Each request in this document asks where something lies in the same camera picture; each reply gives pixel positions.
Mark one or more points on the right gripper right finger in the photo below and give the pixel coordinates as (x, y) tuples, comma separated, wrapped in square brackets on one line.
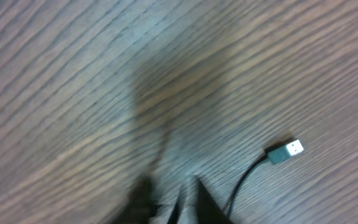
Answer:
[(206, 209)]

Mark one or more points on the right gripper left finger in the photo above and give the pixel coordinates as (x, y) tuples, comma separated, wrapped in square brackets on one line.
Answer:
[(142, 204)]

